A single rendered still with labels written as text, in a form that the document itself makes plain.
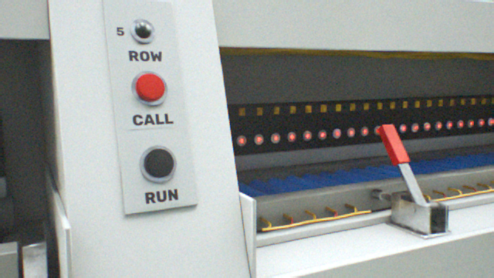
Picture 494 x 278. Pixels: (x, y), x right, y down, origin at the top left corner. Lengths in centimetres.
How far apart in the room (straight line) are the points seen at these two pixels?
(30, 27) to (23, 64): 19
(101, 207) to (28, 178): 21
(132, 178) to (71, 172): 3
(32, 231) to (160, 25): 14
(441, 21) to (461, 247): 19
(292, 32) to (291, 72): 23
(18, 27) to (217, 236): 16
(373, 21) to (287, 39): 8
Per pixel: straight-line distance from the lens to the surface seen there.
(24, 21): 28
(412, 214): 37
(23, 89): 46
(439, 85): 71
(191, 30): 28
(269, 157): 48
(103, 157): 25
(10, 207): 40
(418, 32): 41
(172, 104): 26
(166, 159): 25
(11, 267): 29
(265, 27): 32
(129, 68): 26
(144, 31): 27
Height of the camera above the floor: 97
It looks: 9 degrees up
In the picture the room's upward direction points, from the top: 8 degrees counter-clockwise
